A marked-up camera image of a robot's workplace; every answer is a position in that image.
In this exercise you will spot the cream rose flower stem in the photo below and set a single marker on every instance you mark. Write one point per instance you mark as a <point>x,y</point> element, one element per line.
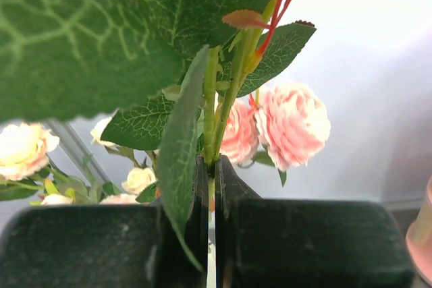
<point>140,177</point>

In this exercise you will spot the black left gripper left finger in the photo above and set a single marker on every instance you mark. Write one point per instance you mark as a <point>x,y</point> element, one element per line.
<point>95,246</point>

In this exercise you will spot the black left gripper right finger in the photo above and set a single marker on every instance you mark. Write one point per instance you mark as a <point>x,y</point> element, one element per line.
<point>303,243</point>

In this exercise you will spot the peach peony flower stem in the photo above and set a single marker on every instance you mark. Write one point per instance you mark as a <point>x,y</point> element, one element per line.
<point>26,169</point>

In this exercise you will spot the light pink peony stem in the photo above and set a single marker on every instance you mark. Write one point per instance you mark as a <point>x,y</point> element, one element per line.
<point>58,199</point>

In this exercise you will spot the pink rose flower stem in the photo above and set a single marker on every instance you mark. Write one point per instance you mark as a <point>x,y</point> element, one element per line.
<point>284,127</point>

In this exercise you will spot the pink three-tier shelf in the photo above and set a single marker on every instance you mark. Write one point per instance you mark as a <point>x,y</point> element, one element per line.
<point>418,237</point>

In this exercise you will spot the peach rose flower stem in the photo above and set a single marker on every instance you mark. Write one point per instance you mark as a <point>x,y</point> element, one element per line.
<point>169,69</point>

